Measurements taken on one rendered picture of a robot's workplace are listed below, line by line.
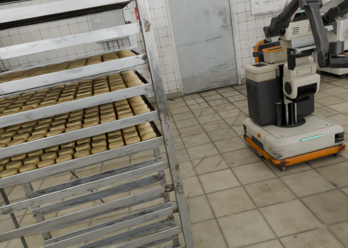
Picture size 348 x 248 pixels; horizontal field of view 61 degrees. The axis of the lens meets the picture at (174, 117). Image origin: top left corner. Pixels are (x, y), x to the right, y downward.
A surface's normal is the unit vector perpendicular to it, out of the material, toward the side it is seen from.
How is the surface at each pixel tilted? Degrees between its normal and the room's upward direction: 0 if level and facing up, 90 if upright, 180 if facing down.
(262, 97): 90
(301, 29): 98
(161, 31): 90
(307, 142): 90
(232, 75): 90
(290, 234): 0
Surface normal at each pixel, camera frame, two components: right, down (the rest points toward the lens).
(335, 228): -0.18, -0.93
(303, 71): 0.21, 0.42
